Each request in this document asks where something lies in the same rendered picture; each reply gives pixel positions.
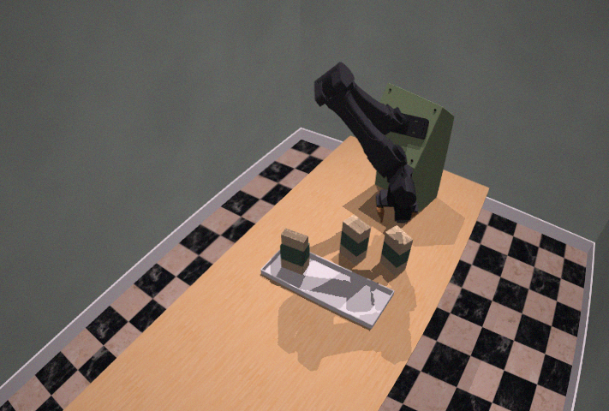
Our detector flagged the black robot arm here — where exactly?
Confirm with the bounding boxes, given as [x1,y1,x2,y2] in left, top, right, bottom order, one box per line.
[314,62,429,223]

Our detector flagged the white rectangular tray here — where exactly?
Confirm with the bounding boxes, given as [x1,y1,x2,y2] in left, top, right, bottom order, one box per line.
[260,249,395,329]

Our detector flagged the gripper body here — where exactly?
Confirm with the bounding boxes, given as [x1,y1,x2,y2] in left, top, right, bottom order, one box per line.
[376,189,419,212]

